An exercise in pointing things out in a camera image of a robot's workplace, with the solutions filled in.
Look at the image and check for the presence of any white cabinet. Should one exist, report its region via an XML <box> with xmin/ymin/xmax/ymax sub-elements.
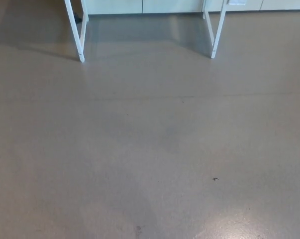
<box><xmin>86</xmin><ymin>0</ymin><xmax>300</xmax><ymax>15</ymax></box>

